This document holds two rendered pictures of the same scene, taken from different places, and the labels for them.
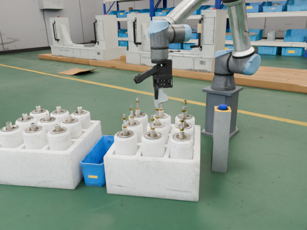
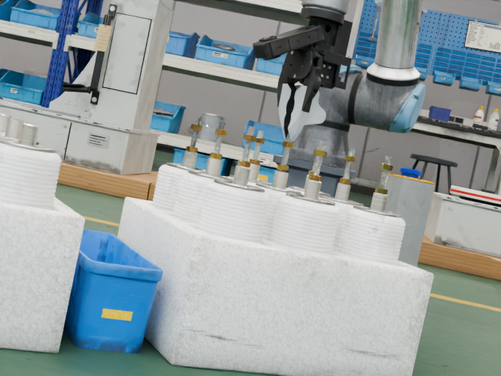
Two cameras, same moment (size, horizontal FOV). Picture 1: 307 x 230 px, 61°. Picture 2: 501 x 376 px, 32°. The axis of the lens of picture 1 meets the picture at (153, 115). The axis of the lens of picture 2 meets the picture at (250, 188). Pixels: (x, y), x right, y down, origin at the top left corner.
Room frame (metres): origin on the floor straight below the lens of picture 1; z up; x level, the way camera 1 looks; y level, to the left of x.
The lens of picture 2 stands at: (-0.08, 0.82, 0.32)
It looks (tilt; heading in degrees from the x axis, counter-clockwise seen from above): 3 degrees down; 326
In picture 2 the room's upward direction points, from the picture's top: 12 degrees clockwise
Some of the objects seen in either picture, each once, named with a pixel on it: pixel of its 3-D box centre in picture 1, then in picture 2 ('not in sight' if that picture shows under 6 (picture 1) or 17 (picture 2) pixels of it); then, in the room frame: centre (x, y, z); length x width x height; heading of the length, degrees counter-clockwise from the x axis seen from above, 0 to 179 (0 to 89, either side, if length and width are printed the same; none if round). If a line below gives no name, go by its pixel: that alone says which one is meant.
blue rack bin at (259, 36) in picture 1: (251, 34); (153, 114); (5.70, -2.10, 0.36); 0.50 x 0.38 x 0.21; 142
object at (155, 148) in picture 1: (153, 154); (297, 258); (0.98, 0.00, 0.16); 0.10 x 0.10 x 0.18
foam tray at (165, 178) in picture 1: (158, 156); (257, 286); (1.09, -0.02, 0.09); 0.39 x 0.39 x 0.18; 80
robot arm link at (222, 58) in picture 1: (225, 60); (334, 92); (1.53, -0.43, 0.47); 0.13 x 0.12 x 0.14; 36
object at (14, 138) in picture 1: (14, 146); not in sight; (1.09, 0.66, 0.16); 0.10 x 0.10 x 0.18
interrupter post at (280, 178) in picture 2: (157, 122); (279, 181); (1.09, -0.02, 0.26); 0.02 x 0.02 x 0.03
